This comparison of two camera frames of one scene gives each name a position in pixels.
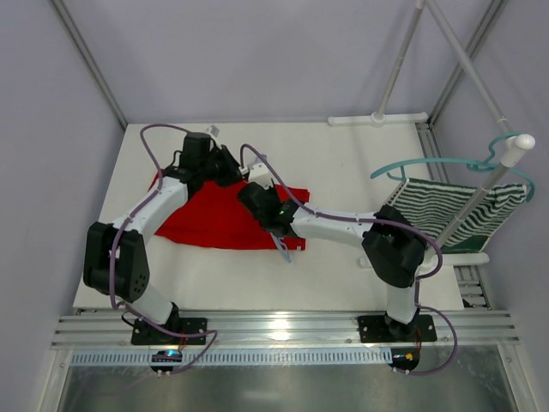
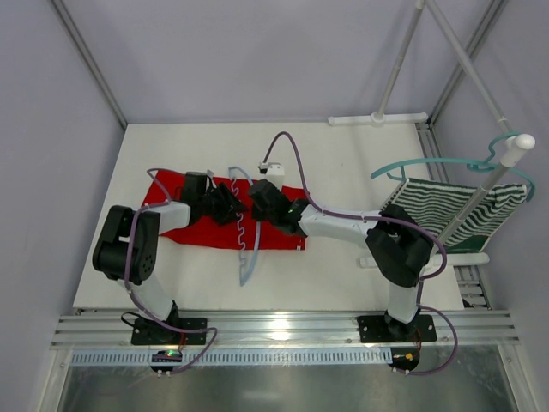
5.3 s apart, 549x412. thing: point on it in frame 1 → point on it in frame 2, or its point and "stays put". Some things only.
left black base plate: x=144 y=334 stays put
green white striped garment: x=434 y=208 stays put
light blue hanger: x=283 y=251 → x=245 y=275
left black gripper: x=229 y=164 → x=219 y=204
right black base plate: x=384 y=329 stays put
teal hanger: x=479 y=165 stays put
